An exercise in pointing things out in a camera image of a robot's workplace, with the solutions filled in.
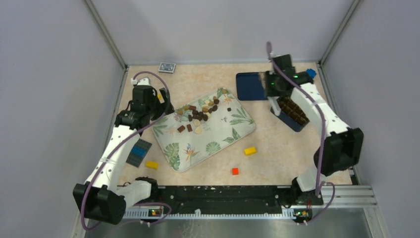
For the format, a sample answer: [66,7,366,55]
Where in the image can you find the blue chocolate box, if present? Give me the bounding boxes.
[268,96,310,132]

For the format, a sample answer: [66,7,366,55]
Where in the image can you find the clear plastic tongs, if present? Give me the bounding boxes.
[267,96,281,117]

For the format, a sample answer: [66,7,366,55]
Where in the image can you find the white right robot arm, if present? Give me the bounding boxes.
[260,53,364,204]

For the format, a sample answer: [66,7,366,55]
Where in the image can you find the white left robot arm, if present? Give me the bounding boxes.
[73,78,174,225]

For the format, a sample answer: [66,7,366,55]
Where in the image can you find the brown rectangular chocolate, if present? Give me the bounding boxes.
[177,125,186,133]

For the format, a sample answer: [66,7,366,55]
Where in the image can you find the dark rectangular chocolate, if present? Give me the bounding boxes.
[186,124,193,132]

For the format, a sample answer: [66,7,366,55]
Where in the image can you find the white round chocolate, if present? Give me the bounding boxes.
[194,126,202,134]

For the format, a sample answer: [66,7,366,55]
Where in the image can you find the dark blue box lid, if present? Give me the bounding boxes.
[236,72,267,101]

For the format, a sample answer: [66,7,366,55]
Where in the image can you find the blue toy car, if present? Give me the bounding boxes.
[306,68,317,79]

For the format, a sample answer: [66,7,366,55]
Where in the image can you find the grey lego baseplate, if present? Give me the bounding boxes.
[126,139,152,168]

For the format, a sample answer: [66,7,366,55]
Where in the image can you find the playing card deck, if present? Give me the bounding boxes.
[158,62,176,74]

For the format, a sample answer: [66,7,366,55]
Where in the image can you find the pile of assorted chocolates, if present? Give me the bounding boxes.
[174,87,237,122]

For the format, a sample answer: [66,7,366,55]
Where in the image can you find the yellow lego brick left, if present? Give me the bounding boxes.
[145,161,159,170]

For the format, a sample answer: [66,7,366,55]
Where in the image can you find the yellow lego brick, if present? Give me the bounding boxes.
[145,161,159,170]
[244,147,257,156]

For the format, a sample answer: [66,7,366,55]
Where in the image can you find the floral serving tray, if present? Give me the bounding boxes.
[152,96,256,173]

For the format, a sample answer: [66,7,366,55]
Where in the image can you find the yellow lego brick right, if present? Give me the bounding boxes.
[244,147,257,156]

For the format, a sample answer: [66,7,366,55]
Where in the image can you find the red lego cube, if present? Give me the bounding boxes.
[232,168,239,176]

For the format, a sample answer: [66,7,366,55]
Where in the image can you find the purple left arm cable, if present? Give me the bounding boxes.
[80,71,171,231]

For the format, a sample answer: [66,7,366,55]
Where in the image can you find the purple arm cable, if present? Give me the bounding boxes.
[265,42,336,226]
[80,71,171,231]

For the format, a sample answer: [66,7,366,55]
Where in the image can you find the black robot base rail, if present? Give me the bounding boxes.
[143,185,324,215]

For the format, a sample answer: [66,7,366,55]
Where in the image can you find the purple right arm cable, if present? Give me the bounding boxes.
[265,42,336,226]

